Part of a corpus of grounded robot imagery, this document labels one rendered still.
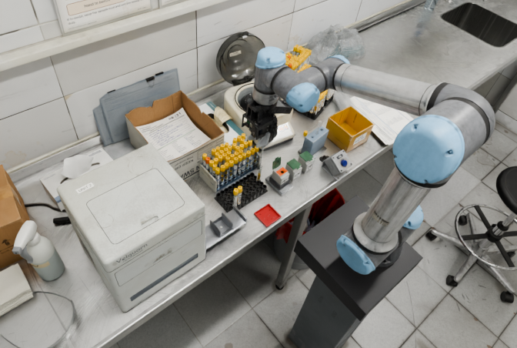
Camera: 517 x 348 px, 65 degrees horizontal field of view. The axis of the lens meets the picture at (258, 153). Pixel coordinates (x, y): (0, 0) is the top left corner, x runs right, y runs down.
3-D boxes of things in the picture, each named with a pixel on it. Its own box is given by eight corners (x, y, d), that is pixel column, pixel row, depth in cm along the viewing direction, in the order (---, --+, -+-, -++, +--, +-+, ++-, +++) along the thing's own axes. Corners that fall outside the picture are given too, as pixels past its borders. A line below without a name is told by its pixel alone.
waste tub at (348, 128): (345, 155, 162) (351, 137, 155) (322, 134, 169) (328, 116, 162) (367, 142, 169) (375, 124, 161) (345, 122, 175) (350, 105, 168)
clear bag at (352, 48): (335, 65, 203) (342, 41, 193) (320, 45, 213) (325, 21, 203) (369, 59, 209) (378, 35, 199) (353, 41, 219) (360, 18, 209)
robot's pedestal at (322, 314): (345, 343, 199) (411, 259, 134) (316, 371, 189) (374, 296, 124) (315, 311, 208) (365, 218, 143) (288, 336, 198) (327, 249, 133)
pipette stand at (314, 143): (311, 162, 158) (316, 145, 151) (297, 152, 161) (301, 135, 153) (326, 149, 163) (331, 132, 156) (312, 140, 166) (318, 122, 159)
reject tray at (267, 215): (266, 228, 136) (266, 226, 136) (253, 214, 140) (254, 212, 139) (281, 217, 140) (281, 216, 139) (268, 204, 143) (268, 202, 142)
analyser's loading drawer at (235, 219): (195, 259, 124) (194, 251, 120) (182, 244, 127) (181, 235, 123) (246, 225, 134) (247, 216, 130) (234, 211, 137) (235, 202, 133)
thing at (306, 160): (304, 174, 154) (308, 162, 149) (295, 166, 156) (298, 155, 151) (311, 169, 156) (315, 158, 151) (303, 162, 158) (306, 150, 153)
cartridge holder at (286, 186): (281, 195, 146) (283, 189, 143) (265, 180, 150) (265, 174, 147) (291, 188, 149) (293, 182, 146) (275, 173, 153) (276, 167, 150)
